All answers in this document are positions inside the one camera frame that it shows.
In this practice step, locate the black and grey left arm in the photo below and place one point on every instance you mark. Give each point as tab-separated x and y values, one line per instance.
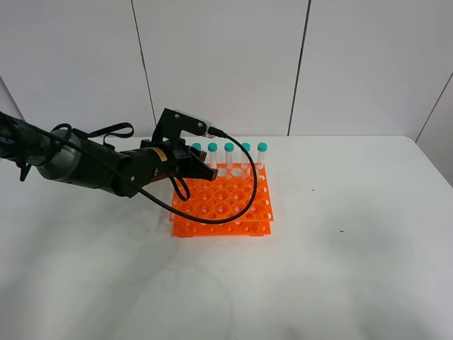
71	156

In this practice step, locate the teal-capped tube row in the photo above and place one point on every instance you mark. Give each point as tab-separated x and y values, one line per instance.
245	163
229	152
212	153
262	149
197	146

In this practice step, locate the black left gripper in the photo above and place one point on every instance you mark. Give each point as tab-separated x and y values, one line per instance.
156	161

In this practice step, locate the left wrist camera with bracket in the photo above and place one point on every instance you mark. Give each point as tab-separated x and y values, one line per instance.
173	123

